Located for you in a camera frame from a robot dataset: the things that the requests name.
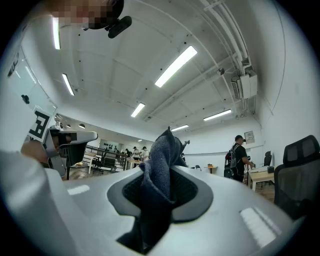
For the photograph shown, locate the small wooden table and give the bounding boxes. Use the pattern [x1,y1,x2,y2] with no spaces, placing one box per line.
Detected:
[203,163,219,175]

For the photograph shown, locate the person's head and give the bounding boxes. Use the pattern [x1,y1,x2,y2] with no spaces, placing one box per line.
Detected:
[48,0,125,30]

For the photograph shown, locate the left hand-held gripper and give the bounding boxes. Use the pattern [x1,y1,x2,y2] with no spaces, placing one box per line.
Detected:
[26,106,99,178]

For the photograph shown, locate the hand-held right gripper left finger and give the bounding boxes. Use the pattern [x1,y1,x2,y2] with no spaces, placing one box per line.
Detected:
[44,166,151,256]

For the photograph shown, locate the framed wall sign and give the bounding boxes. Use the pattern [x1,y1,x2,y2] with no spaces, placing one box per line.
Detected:
[243,130,256,145]

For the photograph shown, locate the white air conditioner unit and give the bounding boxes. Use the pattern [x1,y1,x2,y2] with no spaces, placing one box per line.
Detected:
[231,72,258,101]

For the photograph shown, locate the black mesh office chair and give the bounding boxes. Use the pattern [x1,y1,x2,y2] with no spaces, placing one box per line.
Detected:
[273,134,320,221]

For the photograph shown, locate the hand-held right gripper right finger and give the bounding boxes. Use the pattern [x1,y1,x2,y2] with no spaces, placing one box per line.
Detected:
[147,164,307,256]

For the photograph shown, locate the person's left hand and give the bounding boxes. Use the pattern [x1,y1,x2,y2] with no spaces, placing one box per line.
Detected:
[20,139,50,165]

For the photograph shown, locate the white ceiling pipes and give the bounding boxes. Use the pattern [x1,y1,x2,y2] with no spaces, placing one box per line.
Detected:
[199,0,253,73]

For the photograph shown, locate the black head-worn camera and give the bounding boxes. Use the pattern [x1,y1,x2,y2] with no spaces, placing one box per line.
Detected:
[104,15,133,40]

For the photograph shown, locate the black metal railing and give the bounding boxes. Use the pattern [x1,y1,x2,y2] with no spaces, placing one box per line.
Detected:
[84,144,128,173]

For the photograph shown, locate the wooden desk with white legs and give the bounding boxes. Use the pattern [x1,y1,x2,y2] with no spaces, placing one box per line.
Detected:
[247,166,276,192]

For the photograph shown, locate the dark blue cloth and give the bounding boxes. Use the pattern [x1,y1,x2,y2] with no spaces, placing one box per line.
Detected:
[116,126,191,255]

